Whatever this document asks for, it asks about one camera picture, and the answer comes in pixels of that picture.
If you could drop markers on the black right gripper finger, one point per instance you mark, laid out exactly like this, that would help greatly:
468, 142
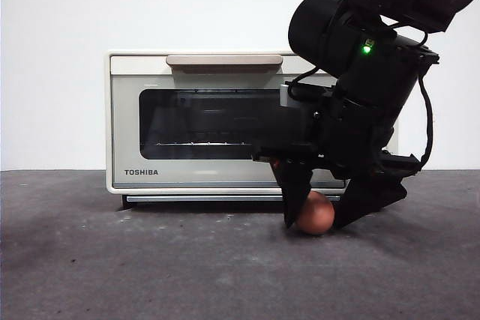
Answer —
371, 196

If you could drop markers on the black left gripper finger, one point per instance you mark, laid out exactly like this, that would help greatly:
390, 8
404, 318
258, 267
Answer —
296, 185

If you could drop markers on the brown egg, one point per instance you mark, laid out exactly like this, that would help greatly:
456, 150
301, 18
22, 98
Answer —
318, 215

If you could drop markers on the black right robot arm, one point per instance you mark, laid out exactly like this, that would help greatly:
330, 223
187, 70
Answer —
375, 72

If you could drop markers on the silver crumb tray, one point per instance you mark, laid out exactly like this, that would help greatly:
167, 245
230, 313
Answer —
195, 198

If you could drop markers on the black oven foot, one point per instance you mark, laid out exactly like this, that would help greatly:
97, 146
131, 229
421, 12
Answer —
124, 202

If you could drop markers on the cream Toshiba toaster oven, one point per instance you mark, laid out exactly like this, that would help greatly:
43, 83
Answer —
123, 52

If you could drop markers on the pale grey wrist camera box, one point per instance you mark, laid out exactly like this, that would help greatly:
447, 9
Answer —
284, 96

